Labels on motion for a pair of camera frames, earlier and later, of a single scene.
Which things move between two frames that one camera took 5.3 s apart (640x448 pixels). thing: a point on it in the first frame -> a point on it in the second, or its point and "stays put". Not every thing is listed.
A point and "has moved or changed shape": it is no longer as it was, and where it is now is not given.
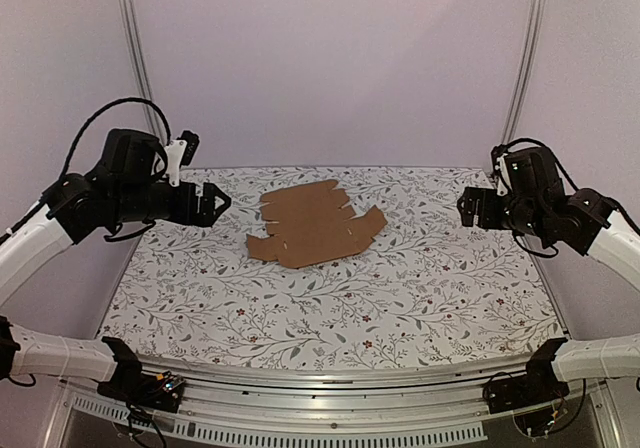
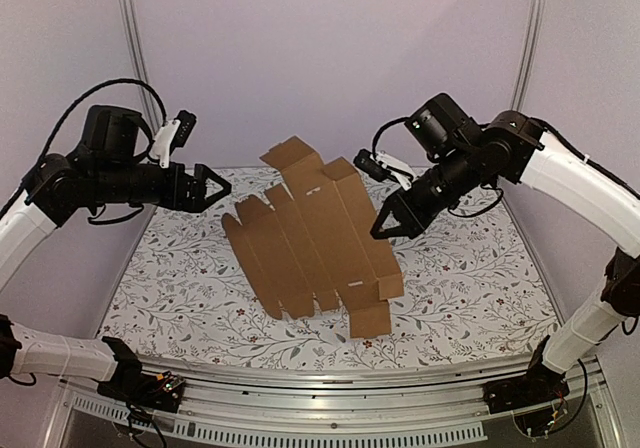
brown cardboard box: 308,224 has moved or changed shape
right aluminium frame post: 529,60 stays put
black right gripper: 478,208 -> 408,209
